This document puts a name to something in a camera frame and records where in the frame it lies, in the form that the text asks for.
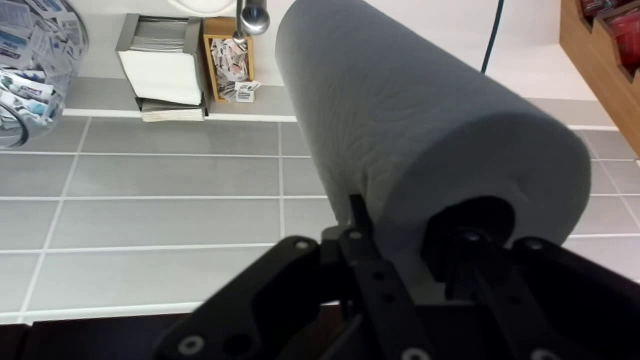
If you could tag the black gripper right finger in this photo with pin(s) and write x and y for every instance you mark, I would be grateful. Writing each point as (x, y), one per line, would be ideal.
(540, 301)

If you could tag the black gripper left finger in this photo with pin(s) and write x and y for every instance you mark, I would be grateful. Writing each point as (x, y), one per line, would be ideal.
(260, 313)

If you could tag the white paper towel roll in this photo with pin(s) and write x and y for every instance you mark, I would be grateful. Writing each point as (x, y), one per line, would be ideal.
(412, 130)

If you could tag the wooden tray with packets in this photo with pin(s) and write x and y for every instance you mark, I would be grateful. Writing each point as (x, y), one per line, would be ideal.
(228, 61)

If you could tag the wooden organiser with red packets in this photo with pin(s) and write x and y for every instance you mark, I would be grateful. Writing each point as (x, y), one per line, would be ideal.
(597, 58)

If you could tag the metal napkin dispenser box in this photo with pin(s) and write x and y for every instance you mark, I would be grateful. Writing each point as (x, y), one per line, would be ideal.
(162, 62)

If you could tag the glass jar with packets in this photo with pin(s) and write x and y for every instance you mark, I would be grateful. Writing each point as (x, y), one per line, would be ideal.
(42, 44)

